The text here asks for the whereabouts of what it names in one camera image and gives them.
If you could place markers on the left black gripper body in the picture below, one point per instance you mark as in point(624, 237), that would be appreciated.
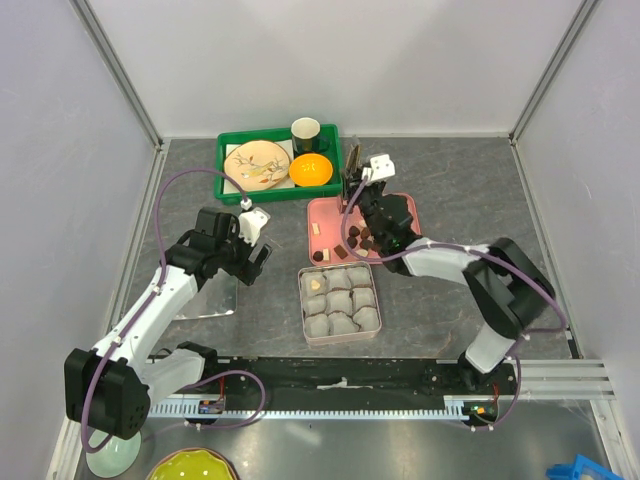
point(234, 254)

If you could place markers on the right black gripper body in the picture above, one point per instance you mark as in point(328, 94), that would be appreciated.
point(369, 198)

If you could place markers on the pink plastic tray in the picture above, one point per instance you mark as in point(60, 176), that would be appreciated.
point(324, 221)

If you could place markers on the metal serving tongs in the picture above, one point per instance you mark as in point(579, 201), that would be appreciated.
point(351, 174)

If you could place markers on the pink chocolate tin box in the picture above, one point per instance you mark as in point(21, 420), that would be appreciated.
point(346, 308)

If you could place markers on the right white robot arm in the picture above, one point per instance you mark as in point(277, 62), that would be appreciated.
point(509, 290)

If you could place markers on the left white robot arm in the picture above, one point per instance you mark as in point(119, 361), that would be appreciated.
point(112, 387)

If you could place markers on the silver tin lid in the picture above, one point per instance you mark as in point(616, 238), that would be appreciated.
point(218, 297)

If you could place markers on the green plastic crate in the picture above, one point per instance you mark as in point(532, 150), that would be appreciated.
point(228, 193)

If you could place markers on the beige floral plate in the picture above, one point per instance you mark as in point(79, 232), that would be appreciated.
point(257, 165)

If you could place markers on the orange bowl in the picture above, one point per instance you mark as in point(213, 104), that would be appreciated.
point(311, 170)

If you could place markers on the dark green mug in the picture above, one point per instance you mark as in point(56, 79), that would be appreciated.
point(307, 137)

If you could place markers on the yellow bowl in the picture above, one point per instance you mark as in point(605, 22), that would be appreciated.
point(194, 463)

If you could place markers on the pale green bowl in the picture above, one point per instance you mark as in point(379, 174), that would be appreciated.
point(115, 457)

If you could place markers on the blue plastic object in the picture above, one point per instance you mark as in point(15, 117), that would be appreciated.
point(581, 468)

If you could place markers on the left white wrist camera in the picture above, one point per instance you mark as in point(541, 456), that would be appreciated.
point(251, 223)

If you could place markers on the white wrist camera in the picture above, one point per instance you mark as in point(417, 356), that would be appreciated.
point(251, 223)
point(378, 168)

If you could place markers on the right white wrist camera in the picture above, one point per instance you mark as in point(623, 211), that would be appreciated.
point(378, 168)

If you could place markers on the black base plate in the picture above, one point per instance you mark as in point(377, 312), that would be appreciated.
point(349, 383)

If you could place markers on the light blue cable duct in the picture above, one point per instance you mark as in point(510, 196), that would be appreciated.
point(196, 408)

